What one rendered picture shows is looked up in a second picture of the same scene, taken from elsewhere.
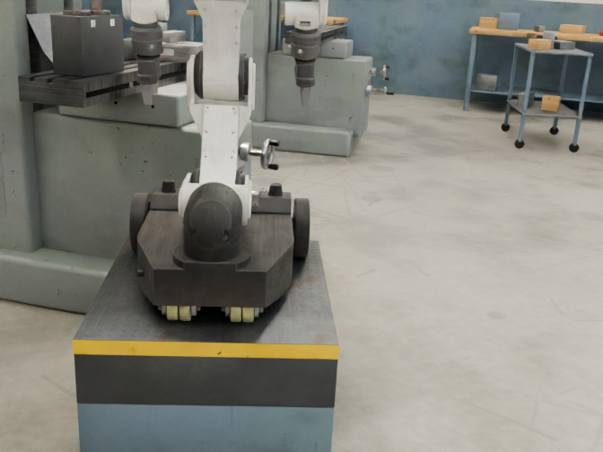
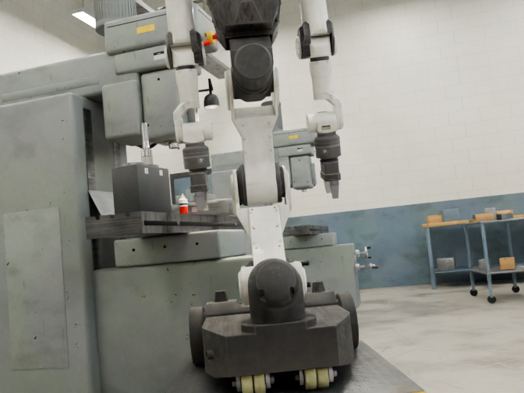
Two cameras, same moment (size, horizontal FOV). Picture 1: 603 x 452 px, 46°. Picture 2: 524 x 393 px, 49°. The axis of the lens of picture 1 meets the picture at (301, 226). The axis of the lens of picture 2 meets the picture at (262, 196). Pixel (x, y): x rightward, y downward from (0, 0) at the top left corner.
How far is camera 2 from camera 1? 56 cm
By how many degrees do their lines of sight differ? 24
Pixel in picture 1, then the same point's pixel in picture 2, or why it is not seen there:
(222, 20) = (257, 132)
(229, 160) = (277, 249)
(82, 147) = (136, 293)
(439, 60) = (401, 256)
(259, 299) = (333, 356)
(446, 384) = not seen: outside the picture
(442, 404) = not seen: outside the picture
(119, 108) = (168, 250)
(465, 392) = not seen: outside the picture
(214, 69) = (255, 174)
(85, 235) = (141, 377)
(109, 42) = (159, 188)
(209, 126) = (256, 224)
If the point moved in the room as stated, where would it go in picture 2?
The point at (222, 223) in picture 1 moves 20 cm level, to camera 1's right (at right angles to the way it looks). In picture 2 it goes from (288, 281) to (363, 274)
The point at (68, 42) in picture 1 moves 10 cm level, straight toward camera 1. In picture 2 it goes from (127, 186) to (129, 183)
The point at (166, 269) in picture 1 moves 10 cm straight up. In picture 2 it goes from (238, 336) to (235, 297)
